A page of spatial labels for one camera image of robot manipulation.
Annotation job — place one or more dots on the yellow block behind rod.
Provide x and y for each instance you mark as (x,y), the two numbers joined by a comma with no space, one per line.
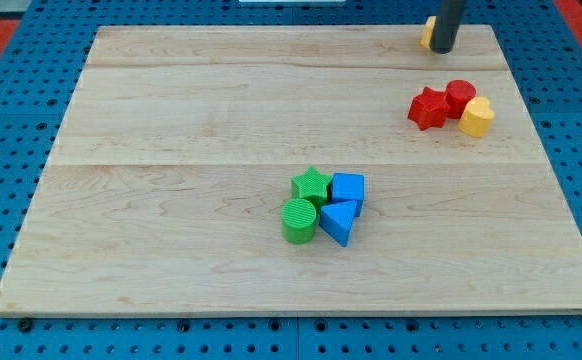
(428,32)

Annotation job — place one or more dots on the blue cube block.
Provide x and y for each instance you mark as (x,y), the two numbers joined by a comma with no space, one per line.
(348,187)

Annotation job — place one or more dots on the yellow heart block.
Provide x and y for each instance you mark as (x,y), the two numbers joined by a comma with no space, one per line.
(477,117)

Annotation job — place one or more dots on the red cylinder block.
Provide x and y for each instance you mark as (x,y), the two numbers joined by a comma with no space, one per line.
(457,94)

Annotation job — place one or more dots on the red star block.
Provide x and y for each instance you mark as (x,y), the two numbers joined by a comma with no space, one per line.
(429,109)

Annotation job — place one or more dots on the green star block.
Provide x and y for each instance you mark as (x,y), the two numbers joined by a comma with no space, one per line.
(312,186)

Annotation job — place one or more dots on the light wooden board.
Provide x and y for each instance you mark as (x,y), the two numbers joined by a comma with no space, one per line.
(163,191)

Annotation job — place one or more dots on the green cylinder block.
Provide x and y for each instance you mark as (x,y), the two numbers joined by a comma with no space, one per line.
(299,219)

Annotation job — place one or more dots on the blue triangle block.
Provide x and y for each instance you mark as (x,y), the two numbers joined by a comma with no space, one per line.
(337,219)

